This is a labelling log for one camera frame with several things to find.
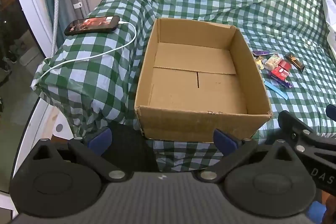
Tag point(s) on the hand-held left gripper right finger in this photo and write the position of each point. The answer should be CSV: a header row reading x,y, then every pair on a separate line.
x,y
224,141

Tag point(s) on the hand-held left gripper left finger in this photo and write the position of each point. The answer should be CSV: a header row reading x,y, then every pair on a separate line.
x,y
99,141

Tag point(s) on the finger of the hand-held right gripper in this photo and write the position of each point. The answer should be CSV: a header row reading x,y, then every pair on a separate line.
x,y
296,132
332,113

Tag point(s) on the brown cardboard box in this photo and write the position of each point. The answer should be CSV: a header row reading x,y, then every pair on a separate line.
x,y
183,124

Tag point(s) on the light blue snack packet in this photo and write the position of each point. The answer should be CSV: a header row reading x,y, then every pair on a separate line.
x,y
275,90

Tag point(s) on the purple swirl snack packet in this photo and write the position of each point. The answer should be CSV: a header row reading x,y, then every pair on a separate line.
x,y
284,83

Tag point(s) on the long red snack packet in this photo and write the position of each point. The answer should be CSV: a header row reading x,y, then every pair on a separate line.
x,y
278,74

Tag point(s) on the black cracker packet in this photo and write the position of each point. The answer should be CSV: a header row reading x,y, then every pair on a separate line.
x,y
295,62

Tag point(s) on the small red snack packet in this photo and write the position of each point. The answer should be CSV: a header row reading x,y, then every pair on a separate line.
x,y
282,64

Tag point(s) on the green label nut packet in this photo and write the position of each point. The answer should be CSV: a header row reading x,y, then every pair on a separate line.
x,y
272,61

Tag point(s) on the yellow white snack packet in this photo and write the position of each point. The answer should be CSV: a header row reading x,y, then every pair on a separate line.
x,y
259,62

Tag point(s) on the purple white stick packet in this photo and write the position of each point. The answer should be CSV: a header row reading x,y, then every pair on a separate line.
x,y
260,52

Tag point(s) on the white bed sheet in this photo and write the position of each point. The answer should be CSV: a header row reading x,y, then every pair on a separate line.
x,y
330,3

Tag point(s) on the black smartphone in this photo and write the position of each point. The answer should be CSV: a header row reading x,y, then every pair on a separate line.
x,y
92,25

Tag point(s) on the wooden bed frame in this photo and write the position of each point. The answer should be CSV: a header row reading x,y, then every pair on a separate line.
x,y
61,119

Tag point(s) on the white wall clip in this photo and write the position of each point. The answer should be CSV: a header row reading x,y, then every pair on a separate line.
x,y
78,5

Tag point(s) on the white window frame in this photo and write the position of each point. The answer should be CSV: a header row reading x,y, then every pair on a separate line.
x,y
29,3

